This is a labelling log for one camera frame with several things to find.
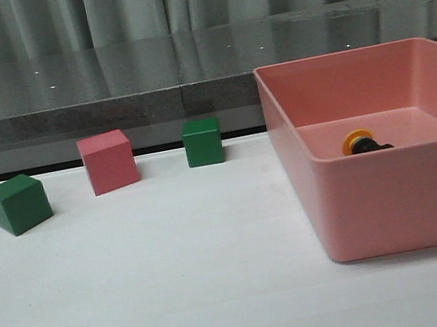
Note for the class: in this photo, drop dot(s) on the yellow push button switch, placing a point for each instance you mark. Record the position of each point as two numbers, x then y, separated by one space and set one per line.
362 141

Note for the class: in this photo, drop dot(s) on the green cube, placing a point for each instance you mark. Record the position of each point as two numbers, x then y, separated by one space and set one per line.
23 204
202 141

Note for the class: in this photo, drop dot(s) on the pink plastic bin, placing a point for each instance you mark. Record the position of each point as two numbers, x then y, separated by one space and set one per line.
366 204

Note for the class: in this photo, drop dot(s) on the pink cube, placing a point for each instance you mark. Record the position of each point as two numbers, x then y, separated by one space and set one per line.
109 161

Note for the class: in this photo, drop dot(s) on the dark grey glossy counter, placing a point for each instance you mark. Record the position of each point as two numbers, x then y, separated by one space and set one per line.
150 88

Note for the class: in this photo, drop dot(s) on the left green cube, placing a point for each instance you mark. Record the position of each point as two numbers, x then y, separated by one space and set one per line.
23 204

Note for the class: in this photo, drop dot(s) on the right green cube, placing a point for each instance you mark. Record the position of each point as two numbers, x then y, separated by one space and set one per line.
202 141

